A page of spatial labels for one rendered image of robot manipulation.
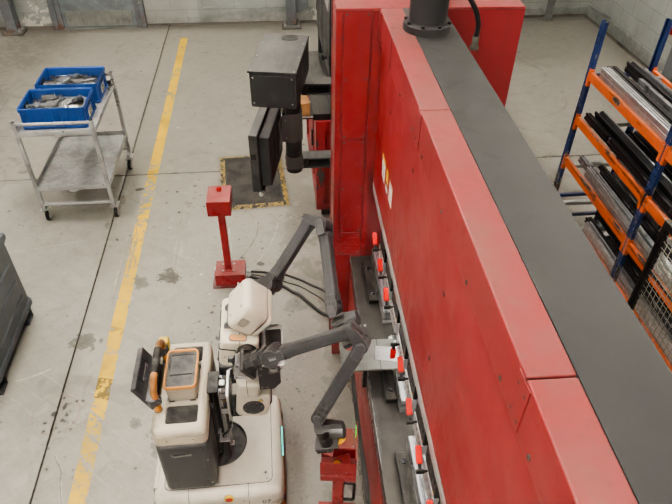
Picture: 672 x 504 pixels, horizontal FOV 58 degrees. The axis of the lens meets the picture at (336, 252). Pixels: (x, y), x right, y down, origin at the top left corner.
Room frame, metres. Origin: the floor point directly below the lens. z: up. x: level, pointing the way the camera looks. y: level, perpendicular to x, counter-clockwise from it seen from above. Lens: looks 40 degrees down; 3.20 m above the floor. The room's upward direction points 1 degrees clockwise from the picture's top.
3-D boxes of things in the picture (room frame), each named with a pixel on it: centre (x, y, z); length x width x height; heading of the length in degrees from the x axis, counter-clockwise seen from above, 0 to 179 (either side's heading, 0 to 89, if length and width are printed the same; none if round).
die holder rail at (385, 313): (2.42, -0.26, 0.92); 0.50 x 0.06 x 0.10; 5
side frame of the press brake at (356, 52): (2.86, -0.39, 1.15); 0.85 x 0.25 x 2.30; 95
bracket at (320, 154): (3.14, 0.08, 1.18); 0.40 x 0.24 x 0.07; 5
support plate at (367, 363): (1.86, -0.16, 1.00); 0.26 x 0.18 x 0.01; 95
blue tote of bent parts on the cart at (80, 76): (4.81, 2.26, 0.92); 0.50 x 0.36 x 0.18; 97
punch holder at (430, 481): (1.10, -0.38, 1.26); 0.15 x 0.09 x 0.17; 5
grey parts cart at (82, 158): (4.56, 2.23, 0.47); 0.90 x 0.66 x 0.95; 7
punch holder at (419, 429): (1.30, -0.36, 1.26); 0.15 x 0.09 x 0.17; 5
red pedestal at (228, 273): (3.43, 0.81, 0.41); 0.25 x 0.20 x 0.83; 95
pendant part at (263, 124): (3.04, 0.40, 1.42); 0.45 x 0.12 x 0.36; 176
